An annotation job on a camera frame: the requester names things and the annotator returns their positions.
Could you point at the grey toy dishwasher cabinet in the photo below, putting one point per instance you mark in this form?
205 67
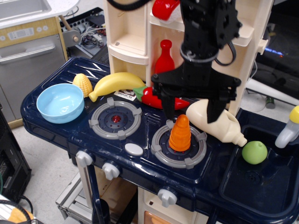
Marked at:
31 48

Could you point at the middle grey stove knob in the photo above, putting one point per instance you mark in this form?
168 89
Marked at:
110 170

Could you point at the left grey stove burner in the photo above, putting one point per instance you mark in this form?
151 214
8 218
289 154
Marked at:
115 120

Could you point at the grey oval stove button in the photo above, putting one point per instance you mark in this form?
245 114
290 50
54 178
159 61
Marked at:
133 149

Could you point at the orange toy carrot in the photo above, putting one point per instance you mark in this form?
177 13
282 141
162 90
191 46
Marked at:
180 137

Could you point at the small green can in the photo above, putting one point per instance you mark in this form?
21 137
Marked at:
270 103

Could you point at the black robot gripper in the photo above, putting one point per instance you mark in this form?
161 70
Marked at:
195 77

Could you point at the red toy ketchup bottle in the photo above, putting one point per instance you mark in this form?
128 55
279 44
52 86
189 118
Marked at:
165 62

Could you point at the yellow toy banana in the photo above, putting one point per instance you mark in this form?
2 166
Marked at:
115 82

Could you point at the right grey stove burner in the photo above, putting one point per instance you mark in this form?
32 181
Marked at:
186 160

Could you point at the grey toy faucet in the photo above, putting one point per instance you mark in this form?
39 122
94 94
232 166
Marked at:
290 131

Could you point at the cream toy jug bottle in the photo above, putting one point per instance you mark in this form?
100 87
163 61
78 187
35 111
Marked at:
226 128

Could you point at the light blue plastic bowl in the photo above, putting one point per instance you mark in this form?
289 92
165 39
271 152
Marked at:
61 103

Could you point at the right grey stove knob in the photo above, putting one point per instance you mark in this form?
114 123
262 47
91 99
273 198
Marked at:
167 197

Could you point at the red white toy sushi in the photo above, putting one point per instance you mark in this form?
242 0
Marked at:
166 10

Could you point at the grey stove knob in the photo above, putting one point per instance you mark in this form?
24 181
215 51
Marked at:
83 159
167 197
110 170

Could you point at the navy toy kitchen counter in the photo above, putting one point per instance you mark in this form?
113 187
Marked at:
223 185

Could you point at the red toy chili pepper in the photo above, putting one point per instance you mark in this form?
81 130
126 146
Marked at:
144 95

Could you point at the left grey stove knob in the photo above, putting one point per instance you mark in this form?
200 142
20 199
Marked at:
83 159

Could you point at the green toy apple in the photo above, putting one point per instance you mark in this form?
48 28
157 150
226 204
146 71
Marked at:
254 152

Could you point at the aluminium extrusion frame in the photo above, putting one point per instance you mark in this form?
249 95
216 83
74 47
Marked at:
73 204

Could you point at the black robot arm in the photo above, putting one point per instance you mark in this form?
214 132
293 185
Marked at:
216 19

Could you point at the yellow toy corn cob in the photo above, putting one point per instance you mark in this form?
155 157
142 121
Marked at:
82 81

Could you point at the cream toy kitchen shelf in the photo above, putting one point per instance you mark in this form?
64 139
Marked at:
134 37

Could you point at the black computer case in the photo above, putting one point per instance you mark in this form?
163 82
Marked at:
14 169

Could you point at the grey stove burner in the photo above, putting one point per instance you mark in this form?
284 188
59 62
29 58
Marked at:
115 120
186 160

